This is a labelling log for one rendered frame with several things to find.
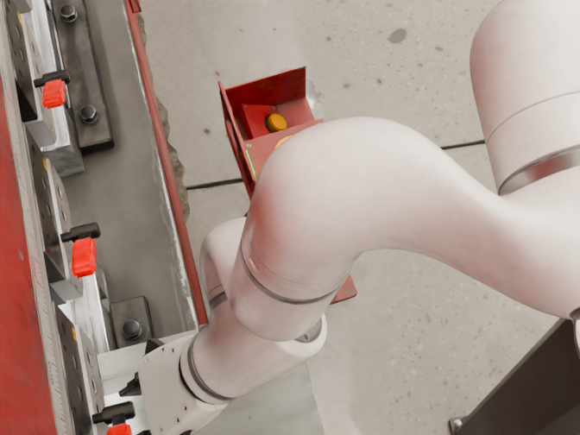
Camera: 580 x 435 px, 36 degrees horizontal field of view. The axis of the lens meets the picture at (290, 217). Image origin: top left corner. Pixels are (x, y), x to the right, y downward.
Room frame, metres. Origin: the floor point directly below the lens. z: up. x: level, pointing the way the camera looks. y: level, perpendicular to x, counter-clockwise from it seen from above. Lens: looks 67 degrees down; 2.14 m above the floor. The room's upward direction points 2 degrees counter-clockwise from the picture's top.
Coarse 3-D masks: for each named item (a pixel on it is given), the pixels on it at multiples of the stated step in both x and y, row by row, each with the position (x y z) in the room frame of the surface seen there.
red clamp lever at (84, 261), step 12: (72, 228) 0.37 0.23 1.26; (84, 228) 0.37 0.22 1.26; (96, 228) 0.37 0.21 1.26; (72, 240) 0.36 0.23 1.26; (84, 240) 0.34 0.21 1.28; (72, 252) 0.33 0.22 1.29; (84, 252) 0.32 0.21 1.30; (96, 252) 0.33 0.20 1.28; (72, 264) 0.31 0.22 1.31; (84, 264) 0.31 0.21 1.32; (96, 264) 0.31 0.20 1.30
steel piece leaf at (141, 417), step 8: (104, 400) 0.23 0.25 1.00; (112, 400) 0.23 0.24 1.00; (120, 400) 0.23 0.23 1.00; (136, 400) 0.23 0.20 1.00; (136, 408) 0.22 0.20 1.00; (144, 408) 0.22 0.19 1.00; (136, 416) 0.21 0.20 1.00; (144, 416) 0.21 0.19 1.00; (128, 424) 0.20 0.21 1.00; (136, 424) 0.20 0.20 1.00; (144, 424) 0.20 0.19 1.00; (136, 432) 0.19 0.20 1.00
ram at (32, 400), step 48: (0, 0) 0.60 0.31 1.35; (0, 96) 0.44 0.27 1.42; (0, 144) 0.37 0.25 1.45; (0, 192) 0.31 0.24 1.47; (0, 240) 0.26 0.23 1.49; (0, 288) 0.22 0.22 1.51; (48, 288) 0.27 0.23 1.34; (0, 336) 0.17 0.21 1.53; (0, 384) 0.14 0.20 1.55; (48, 384) 0.17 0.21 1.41; (0, 432) 0.10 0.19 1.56; (48, 432) 0.12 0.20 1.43
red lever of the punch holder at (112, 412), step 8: (128, 400) 0.18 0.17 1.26; (104, 408) 0.17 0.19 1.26; (112, 408) 0.17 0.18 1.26; (120, 408) 0.17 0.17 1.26; (128, 408) 0.17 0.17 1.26; (96, 416) 0.17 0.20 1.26; (104, 416) 0.17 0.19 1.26; (112, 416) 0.16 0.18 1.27; (120, 416) 0.16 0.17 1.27; (128, 416) 0.17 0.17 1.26; (112, 424) 0.16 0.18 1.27; (120, 424) 0.15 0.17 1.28; (112, 432) 0.15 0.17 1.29; (120, 432) 0.14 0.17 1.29; (128, 432) 0.14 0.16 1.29
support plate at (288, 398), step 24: (120, 360) 0.29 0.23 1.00; (120, 384) 0.26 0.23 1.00; (264, 384) 0.25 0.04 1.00; (288, 384) 0.25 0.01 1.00; (240, 408) 0.22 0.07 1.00; (264, 408) 0.22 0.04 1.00; (288, 408) 0.22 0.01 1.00; (312, 408) 0.22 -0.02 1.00; (216, 432) 0.19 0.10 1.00; (240, 432) 0.19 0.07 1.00; (264, 432) 0.19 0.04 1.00; (288, 432) 0.19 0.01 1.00; (312, 432) 0.19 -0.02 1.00
